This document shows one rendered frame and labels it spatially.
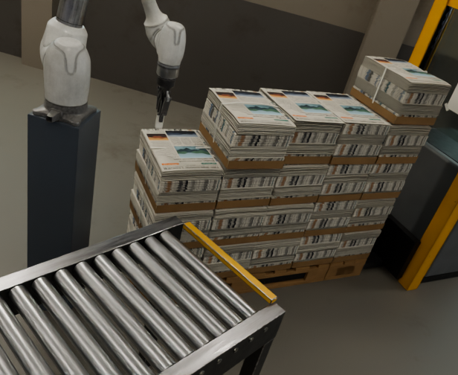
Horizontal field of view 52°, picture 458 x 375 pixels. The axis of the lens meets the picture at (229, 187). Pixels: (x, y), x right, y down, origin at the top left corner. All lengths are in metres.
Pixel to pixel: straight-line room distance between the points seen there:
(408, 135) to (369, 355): 1.17
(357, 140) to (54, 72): 1.42
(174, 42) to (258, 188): 0.78
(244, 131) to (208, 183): 0.29
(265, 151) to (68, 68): 0.88
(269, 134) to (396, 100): 0.74
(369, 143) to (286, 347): 1.11
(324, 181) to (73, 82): 1.31
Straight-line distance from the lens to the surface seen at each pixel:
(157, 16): 2.02
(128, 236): 1.62
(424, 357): 2.89
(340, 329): 2.75
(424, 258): 3.12
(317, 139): 2.27
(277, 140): 2.10
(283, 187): 2.30
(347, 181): 2.53
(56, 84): 1.81
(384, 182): 2.71
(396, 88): 2.51
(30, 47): 5.13
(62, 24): 1.97
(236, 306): 1.48
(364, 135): 2.42
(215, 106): 2.19
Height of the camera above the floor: 1.82
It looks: 31 degrees down
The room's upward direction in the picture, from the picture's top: 15 degrees clockwise
